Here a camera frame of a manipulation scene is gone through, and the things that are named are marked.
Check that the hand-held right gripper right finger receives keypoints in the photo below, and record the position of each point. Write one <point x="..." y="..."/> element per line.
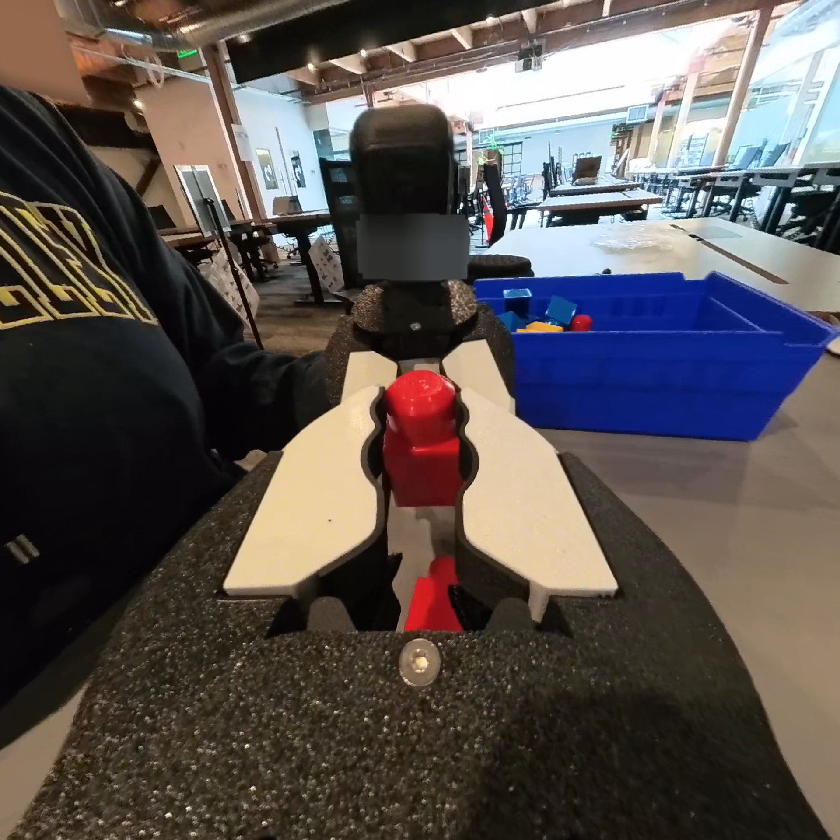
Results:
<point x="531" y="512"/>

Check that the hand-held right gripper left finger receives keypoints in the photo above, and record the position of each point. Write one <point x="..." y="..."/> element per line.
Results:
<point x="308" y="499"/>

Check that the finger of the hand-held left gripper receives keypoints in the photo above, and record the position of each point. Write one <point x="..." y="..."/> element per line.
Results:
<point x="364" y="371"/>
<point x="482" y="374"/>

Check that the red mega block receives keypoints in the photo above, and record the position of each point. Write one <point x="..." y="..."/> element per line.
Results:
<point x="420" y="459"/>
<point x="581" y="323"/>
<point x="430" y="604"/>

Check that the blue plastic bin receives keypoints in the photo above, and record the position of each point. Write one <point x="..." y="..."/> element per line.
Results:
<point x="623" y="387"/>

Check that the person's left forearm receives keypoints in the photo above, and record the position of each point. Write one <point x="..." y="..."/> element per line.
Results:
<point x="269" y="400"/>

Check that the blue mega block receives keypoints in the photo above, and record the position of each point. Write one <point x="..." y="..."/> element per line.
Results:
<point x="508" y="321"/>
<point x="563" y="310"/>

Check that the yellow mega block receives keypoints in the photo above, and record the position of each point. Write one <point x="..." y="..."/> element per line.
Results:
<point x="539" y="326"/>

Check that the black room divider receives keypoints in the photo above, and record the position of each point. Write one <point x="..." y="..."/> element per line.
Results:
<point x="338" y="197"/>

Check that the black office chair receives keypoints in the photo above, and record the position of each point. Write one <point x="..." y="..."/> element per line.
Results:
<point x="495" y="197"/>

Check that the orange traffic cone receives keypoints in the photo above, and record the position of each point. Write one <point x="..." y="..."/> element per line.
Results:
<point x="488" y="216"/>

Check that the dark cloth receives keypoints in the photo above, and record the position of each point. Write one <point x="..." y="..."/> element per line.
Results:
<point x="499" y="268"/>

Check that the white printed board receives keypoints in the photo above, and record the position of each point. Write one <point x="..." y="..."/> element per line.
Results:
<point x="226" y="295"/>
<point x="326" y="262"/>

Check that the black pole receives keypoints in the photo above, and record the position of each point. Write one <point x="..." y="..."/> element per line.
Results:
<point x="233" y="269"/>

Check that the wooden office table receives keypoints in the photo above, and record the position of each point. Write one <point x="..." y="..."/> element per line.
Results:
<point x="597" y="200"/>

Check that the clear plastic wrap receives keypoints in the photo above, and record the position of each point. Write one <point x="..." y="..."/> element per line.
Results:
<point x="633" y="239"/>

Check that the person's dark sweatshirt torso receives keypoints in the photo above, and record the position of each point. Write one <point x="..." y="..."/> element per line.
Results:
<point x="85" y="426"/>

